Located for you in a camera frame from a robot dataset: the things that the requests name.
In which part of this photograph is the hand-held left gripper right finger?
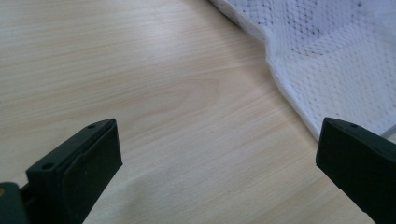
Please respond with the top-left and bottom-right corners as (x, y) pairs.
(315, 117), (396, 224)

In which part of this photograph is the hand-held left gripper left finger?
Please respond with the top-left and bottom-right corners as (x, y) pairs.
(25, 118), (123, 224)

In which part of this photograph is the white mesh laundry bag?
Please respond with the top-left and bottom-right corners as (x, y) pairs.
(208, 0), (396, 142)

